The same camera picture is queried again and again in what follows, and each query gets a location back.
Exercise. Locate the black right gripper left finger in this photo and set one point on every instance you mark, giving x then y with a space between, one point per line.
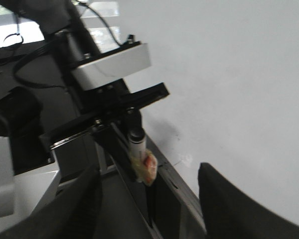
73 214

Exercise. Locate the black whiteboard marker with tape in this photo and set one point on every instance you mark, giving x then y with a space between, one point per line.
142 159

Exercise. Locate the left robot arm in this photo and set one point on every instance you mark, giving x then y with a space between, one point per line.
34 201

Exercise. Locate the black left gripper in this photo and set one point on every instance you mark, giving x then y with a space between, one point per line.
110 105

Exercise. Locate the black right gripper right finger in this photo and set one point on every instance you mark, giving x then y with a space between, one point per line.
228 213

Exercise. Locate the aluminium whiteboard tray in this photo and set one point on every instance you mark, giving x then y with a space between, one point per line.
130 210

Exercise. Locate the white whiteboard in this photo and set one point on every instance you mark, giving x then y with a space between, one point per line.
232 70

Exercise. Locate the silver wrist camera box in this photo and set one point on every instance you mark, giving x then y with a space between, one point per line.
108 69

